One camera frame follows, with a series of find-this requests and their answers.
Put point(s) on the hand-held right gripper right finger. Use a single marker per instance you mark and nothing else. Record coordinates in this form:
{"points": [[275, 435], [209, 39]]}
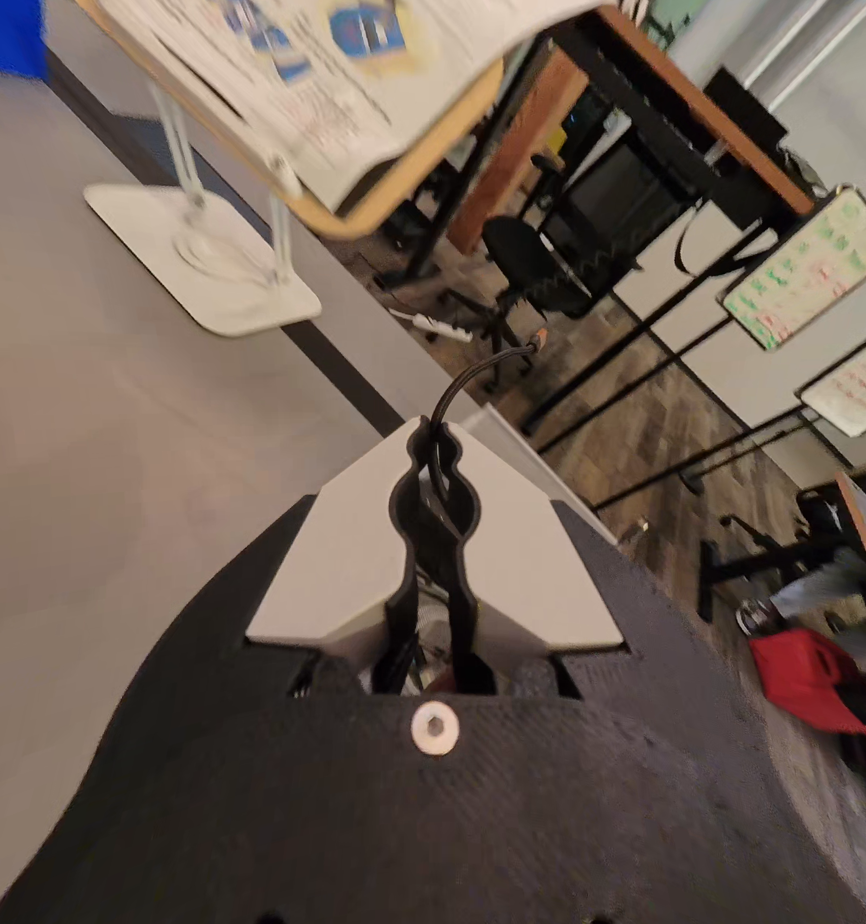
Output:
{"points": [[541, 577]]}

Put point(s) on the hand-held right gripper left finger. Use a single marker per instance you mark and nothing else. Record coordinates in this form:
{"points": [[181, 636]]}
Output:
{"points": [[325, 577]]}

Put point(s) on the blue plastic bin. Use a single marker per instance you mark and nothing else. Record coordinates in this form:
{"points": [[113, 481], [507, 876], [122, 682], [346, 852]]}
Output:
{"points": [[7, 36]]}

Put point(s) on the white power strip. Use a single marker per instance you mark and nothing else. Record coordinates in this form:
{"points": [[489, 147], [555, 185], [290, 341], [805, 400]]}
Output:
{"points": [[440, 326]]}

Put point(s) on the red bag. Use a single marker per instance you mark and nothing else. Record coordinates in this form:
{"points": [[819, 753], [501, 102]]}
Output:
{"points": [[801, 678]]}

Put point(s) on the black swivel chair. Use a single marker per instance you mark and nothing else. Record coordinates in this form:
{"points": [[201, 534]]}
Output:
{"points": [[527, 252]]}

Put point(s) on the small whiteboard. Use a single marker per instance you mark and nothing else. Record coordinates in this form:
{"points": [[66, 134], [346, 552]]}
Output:
{"points": [[808, 274], [859, 390]]}

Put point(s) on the printed instruction sheet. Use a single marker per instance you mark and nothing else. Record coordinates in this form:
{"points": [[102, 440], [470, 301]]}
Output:
{"points": [[368, 86]]}

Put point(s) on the brown standing desk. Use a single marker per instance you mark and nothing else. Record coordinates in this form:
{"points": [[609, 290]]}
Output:
{"points": [[693, 101]]}

